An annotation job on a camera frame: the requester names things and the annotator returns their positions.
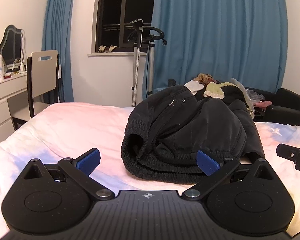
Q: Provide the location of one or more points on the dark framed vanity mirror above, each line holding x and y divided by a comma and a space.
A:
10, 45

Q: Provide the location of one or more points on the black sofa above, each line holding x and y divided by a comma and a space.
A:
287, 110

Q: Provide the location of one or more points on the narrow blue curtain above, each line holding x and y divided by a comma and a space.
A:
57, 42

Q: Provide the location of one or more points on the white dresser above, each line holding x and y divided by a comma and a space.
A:
2, 97

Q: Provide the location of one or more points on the white cloth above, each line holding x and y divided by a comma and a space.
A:
193, 87

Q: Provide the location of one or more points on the pink cloth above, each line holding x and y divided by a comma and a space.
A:
263, 104

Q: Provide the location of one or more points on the brown cloth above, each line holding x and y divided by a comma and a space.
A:
205, 78

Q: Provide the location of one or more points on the dark window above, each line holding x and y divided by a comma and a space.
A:
115, 5

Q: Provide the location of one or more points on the white spray bottle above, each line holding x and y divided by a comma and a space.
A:
0, 70

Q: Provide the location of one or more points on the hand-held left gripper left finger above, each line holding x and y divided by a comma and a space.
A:
90, 158

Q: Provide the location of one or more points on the socks on windowsill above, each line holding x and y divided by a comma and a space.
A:
107, 49

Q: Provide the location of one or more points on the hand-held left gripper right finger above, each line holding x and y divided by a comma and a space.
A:
207, 162

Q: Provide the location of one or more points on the wall socket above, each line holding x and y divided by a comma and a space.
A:
60, 72

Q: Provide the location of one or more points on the black padded garment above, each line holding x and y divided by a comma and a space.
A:
190, 130

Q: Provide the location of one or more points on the wide blue curtain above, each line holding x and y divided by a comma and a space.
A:
215, 30

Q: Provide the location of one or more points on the black cloth in pile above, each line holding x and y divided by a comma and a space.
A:
233, 93

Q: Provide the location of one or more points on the garment steamer stand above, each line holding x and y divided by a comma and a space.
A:
137, 55

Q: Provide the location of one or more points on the beige chair with dark frame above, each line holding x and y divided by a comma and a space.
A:
42, 75

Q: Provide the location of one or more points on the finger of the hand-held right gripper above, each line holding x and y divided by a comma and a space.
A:
290, 152

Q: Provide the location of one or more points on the clear plastic bag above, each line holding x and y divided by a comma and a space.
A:
251, 96

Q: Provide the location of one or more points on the cream fleece cloth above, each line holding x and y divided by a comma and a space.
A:
215, 91

